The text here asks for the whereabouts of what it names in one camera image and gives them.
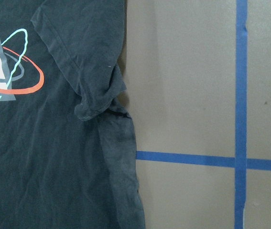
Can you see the black graphic t-shirt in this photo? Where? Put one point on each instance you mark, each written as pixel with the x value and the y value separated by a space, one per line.
pixel 67 146

